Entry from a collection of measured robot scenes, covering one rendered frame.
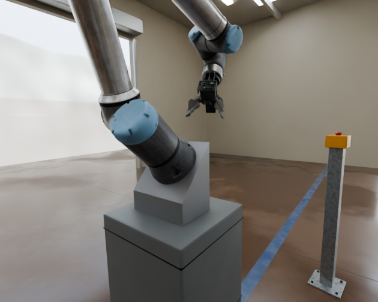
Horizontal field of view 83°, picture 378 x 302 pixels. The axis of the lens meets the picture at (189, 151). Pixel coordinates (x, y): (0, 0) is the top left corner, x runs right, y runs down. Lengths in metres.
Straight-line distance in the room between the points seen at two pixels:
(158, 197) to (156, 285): 0.27
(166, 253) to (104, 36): 0.66
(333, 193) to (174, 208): 1.24
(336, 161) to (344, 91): 4.92
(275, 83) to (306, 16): 1.72
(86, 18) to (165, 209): 0.63
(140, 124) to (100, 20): 0.32
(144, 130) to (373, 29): 6.41
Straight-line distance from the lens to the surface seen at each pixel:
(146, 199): 0.85
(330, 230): 1.85
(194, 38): 0.96
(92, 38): 0.77
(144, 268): 0.81
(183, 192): 0.74
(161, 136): 0.68
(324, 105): 6.56
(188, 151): 0.77
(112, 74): 0.78
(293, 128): 6.68
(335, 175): 1.72
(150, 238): 0.73
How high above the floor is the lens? 1.20
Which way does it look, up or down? 8 degrees down
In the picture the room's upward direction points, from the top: 1 degrees counter-clockwise
